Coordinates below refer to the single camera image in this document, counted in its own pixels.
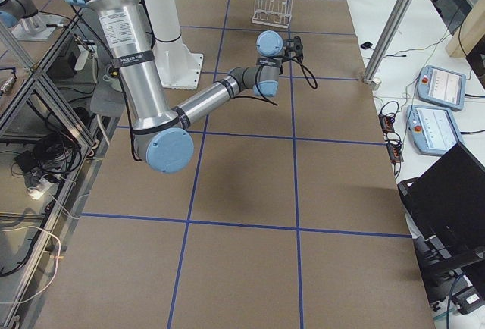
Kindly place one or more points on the white wire cup holder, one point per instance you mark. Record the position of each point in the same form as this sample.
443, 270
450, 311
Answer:
272, 13

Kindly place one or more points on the black orange usb hub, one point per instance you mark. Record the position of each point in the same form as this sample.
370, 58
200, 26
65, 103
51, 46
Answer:
386, 123

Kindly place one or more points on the blue teach pendant tablet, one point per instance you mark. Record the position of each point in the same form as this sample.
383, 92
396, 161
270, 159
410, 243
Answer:
442, 87

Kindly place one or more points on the aluminium frame post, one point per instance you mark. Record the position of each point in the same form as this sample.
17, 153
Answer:
398, 12

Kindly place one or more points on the black laptop computer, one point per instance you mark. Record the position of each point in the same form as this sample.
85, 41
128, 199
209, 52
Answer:
447, 200

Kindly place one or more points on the small black puck device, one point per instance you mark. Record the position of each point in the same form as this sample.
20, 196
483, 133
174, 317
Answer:
366, 45

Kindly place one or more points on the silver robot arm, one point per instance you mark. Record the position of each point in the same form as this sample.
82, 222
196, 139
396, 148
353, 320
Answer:
148, 50
13, 11

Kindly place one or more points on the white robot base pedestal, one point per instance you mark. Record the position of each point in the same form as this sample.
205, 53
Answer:
178, 67

